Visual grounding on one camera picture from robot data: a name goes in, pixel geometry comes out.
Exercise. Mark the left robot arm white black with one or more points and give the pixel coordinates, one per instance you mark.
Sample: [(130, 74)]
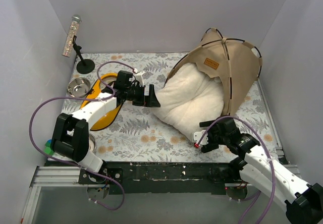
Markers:
[(71, 133)]

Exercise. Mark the glitter microphone toy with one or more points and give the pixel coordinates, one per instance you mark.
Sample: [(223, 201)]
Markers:
[(74, 26)]

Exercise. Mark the white fluffy cushion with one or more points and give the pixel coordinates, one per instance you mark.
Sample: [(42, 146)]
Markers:
[(189, 98)]

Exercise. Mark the floral table mat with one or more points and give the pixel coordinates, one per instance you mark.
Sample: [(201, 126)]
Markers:
[(137, 135)]

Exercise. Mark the green blue toy block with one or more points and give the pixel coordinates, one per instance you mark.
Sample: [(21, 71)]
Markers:
[(47, 149)]

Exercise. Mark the steel bowl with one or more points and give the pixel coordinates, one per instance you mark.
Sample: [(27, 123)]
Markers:
[(92, 143), (79, 87)]

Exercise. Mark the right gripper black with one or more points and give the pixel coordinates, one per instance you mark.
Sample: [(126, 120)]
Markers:
[(212, 136)]

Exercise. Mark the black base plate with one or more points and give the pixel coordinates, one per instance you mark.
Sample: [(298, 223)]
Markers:
[(166, 177)]

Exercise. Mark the beige pet tent fabric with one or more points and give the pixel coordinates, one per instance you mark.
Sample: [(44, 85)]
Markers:
[(240, 87)]

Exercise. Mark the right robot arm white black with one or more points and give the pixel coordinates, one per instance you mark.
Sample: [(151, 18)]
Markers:
[(301, 201)]

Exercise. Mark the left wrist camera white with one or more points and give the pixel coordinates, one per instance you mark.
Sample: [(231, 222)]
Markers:
[(138, 75)]

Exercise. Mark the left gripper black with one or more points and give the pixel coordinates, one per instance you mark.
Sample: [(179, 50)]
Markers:
[(146, 96)]

